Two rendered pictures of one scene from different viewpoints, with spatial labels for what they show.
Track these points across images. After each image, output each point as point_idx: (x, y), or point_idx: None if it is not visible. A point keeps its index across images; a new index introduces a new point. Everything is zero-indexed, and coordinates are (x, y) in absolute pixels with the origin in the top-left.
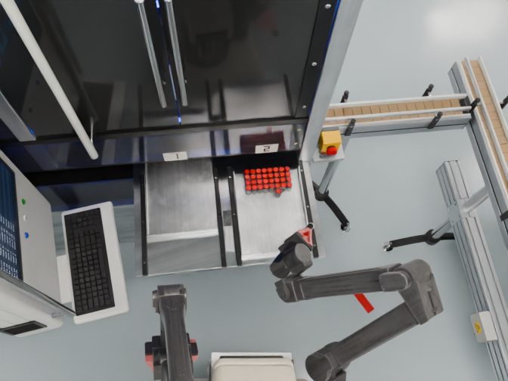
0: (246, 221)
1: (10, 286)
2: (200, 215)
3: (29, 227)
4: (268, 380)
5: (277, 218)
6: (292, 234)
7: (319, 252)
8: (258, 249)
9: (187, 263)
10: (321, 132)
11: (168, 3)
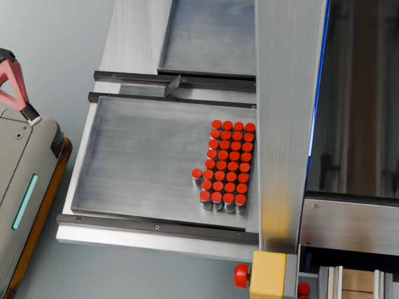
0: (162, 122)
1: None
2: (193, 57)
3: None
4: None
5: (152, 172)
6: (8, 57)
7: (66, 229)
8: (108, 130)
9: (120, 31)
10: (284, 254)
11: None
